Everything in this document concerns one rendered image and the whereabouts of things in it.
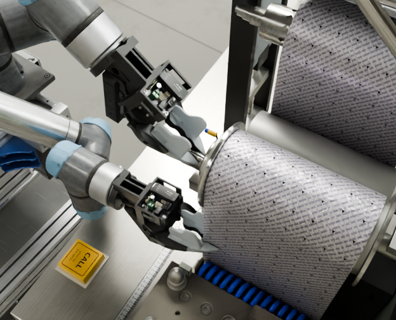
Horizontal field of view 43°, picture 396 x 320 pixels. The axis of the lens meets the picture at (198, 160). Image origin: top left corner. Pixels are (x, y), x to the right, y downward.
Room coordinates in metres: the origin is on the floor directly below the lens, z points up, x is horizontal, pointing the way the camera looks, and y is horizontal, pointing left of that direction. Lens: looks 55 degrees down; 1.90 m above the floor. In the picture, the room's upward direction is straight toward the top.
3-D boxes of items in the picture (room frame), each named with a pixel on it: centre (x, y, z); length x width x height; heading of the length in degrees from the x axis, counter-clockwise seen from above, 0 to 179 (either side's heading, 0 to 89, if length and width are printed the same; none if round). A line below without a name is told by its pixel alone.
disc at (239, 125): (0.44, -0.04, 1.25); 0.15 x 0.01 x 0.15; 149
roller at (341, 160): (0.48, -0.20, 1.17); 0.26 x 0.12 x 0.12; 59
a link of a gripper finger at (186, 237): (0.38, 0.01, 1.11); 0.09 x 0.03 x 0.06; 58
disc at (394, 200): (0.31, -0.25, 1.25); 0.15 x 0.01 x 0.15; 149
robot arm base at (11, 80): (1.04, 0.59, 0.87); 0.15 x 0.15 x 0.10
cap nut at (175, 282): (0.34, 0.04, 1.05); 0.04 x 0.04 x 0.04
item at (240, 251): (0.33, -0.11, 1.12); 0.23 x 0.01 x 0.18; 59
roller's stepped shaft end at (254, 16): (0.70, -0.09, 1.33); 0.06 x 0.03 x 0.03; 59
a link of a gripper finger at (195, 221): (0.41, -0.01, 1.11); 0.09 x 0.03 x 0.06; 60
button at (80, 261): (0.43, 0.25, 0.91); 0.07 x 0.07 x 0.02; 59
